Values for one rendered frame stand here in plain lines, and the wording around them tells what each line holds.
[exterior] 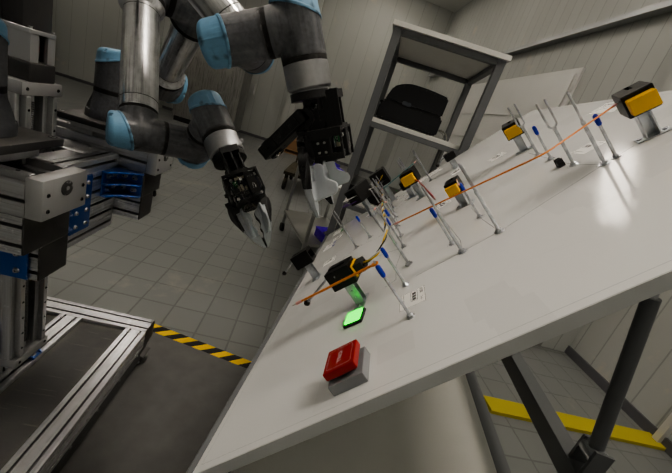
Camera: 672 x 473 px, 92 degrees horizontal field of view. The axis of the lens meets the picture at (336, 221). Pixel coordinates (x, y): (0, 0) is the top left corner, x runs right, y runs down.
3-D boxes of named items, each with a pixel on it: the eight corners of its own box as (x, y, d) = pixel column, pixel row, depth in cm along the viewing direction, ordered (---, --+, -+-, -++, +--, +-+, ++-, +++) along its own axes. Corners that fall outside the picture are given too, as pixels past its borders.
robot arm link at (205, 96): (213, 112, 79) (226, 87, 73) (229, 150, 77) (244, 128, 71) (180, 110, 73) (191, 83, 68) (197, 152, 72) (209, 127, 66)
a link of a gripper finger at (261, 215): (267, 241, 63) (249, 199, 65) (266, 248, 69) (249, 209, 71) (282, 235, 65) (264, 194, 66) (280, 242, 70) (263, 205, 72)
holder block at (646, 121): (651, 120, 61) (630, 77, 60) (678, 131, 52) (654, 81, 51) (621, 133, 64) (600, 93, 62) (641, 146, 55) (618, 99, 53)
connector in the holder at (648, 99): (659, 101, 51) (652, 87, 51) (663, 103, 50) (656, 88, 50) (630, 115, 53) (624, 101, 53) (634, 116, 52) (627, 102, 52)
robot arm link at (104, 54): (92, 82, 111) (95, 39, 107) (137, 94, 120) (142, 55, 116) (93, 86, 103) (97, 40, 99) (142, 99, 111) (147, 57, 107)
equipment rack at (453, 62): (280, 365, 190) (394, 18, 135) (305, 310, 248) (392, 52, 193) (362, 397, 187) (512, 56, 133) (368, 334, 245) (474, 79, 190)
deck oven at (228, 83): (242, 134, 987) (258, 62, 926) (231, 138, 869) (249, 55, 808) (187, 117, 964) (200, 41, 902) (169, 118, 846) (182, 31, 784)
